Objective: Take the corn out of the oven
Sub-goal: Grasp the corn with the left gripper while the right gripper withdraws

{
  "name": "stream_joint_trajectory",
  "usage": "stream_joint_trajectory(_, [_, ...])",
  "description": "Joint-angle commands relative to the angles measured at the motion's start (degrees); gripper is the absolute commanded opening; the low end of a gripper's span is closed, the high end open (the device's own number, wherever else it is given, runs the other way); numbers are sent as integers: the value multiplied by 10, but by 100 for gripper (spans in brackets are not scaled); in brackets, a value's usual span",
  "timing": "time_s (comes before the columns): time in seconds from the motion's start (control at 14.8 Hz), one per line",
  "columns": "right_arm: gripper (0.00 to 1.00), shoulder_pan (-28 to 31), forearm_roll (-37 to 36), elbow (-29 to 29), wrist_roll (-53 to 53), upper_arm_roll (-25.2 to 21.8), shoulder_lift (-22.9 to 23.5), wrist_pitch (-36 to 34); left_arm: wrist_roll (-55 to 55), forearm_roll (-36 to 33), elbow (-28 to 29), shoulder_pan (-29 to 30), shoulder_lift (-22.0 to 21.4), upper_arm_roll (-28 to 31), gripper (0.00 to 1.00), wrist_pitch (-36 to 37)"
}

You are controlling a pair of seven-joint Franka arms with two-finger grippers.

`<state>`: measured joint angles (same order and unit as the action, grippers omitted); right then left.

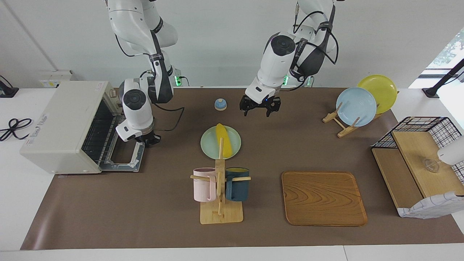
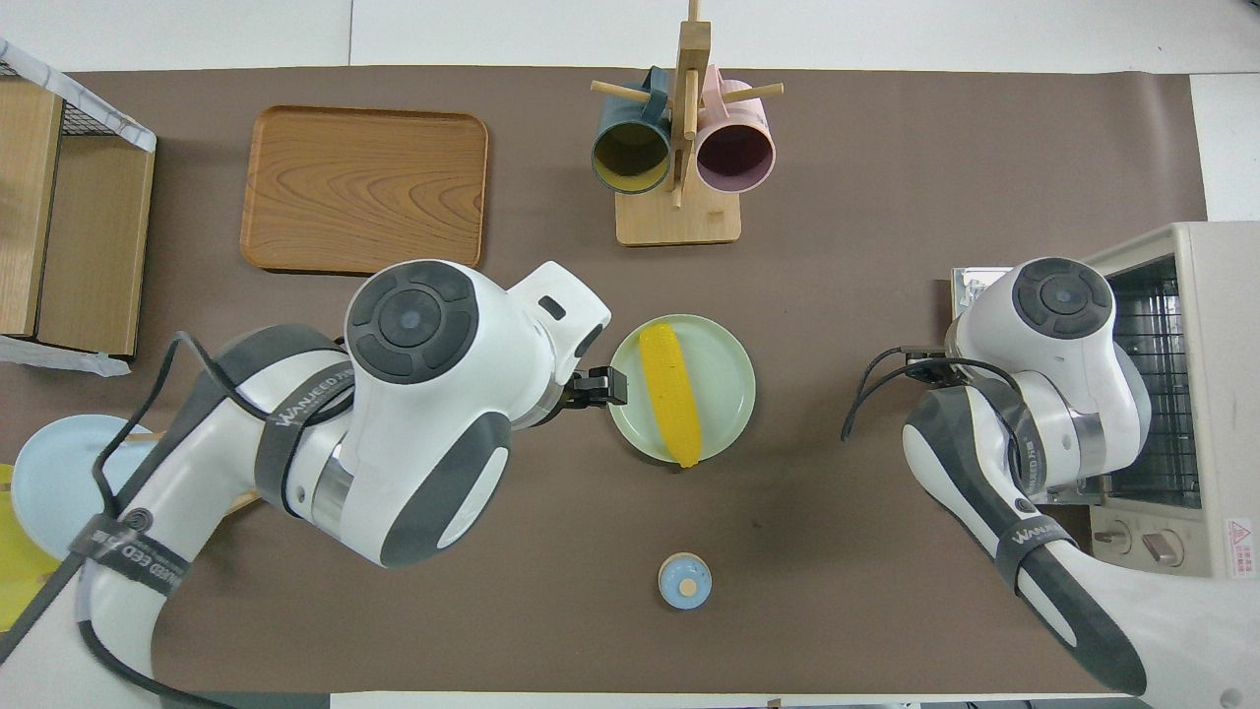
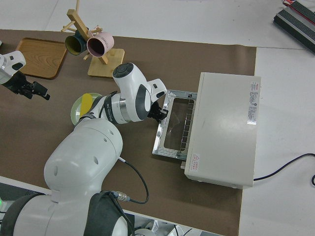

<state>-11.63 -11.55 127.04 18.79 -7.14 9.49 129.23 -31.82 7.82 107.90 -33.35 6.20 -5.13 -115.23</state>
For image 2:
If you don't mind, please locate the wooden mug tree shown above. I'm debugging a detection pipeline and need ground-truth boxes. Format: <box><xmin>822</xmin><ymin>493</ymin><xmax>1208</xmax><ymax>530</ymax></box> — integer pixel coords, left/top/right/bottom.
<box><xmin>591</xmin><ymin>0</ymin><xmax>786</xmax><ymax>247</ymax></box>

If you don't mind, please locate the black wire basket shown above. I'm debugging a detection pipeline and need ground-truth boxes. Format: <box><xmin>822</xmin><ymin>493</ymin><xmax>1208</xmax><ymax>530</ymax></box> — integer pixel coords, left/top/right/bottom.
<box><xmin>0</xmin><ymin>59</ymin><xmax>111</xmax><ymax>139</ymax></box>

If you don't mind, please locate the wooden plate rack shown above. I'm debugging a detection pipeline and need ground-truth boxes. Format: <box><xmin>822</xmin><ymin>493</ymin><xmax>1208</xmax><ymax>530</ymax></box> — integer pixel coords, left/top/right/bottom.
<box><xmin>126</xmin><ymin>428</ymin><xmax>265</xmax><ymax>515</ymax></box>

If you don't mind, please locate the dark blue mug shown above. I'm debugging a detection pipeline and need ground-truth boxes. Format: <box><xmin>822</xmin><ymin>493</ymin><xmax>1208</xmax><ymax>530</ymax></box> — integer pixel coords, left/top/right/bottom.
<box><xmin>591</xmin><ymin>67</ymin><xmax>674</xmax><ymax>196</ymax></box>

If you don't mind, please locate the wooden crate shelf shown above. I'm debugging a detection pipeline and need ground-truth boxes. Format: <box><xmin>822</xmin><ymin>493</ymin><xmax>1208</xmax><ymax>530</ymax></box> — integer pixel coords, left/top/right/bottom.
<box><xmin>0</xmin><ymin>37</ymin><xmax>158</xmax><ymax>377</ymax></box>

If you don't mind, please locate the light blue plate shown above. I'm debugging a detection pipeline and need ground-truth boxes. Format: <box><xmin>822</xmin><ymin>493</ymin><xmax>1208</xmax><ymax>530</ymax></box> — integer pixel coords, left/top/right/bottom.
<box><xmin>12</xmin><ymin>415</ymin><xmax>163</xmax><ymax>558</ymax></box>

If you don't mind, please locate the wooden serving tray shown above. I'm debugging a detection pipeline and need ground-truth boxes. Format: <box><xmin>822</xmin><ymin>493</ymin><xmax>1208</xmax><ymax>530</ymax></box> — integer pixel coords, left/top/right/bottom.
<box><xmin>240</xmin><ymin>105</ymin><xmax>490</xmax><ymax>280</ymax></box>

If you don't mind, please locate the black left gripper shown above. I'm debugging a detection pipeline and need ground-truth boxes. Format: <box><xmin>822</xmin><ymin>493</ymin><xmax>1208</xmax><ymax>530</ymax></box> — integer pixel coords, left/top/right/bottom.
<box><xmin>557</xmin><ymin>366</ymin><xmax>631</xmax><ymax>411</ymax></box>

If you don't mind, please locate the brown table mat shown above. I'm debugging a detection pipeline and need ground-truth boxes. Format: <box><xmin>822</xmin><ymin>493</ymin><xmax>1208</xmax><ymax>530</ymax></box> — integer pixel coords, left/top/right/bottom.
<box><xmin>0</xmin><ymin>67</ymin><xmax>1210</xmax><ymax>695</ymax></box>

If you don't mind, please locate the yellow plate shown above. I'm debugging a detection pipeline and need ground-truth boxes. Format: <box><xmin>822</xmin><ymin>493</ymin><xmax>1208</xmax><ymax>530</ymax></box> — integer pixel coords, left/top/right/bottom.
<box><xmin>0</xmin><ymin>463</ymin><xmax>62</xmax><ymax>632</ymax></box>

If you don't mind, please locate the pink mug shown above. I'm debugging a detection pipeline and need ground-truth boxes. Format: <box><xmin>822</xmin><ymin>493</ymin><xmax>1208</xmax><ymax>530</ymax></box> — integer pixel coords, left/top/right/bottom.
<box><xmin>695</xmin><ymin>65</ymin><xmax>778</xmax><ymax>195</ymax></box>

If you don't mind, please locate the white toaster oven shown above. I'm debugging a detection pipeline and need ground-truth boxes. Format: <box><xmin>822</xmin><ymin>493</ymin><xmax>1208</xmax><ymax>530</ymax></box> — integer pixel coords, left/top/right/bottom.
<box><xmin>951</xmin><ymin>222</ymin><xmax>1260</xmax><ymax>579</ymax></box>

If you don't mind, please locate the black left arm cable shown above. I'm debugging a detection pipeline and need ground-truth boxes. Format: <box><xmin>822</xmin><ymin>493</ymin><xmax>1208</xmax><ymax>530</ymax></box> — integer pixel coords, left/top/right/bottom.
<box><xmin>0</xmin><ymin>332</ymin><xmax>357</xmax><ymax>709</ymax></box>

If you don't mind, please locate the pale green ceramic plate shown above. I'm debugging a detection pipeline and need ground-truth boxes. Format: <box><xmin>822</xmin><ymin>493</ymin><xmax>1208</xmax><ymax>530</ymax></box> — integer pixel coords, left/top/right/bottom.
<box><xmin>607</xmin><ymin>314</ymin><xmax>757</xmax><ymax>466</ymax></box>

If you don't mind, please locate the yellow corn cob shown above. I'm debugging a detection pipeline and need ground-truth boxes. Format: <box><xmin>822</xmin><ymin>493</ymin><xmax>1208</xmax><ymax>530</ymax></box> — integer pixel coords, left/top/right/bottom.
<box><xmin>639</xmin><ymin>322</ymin><xmax>704</xmax><ymax>469</ymax></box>

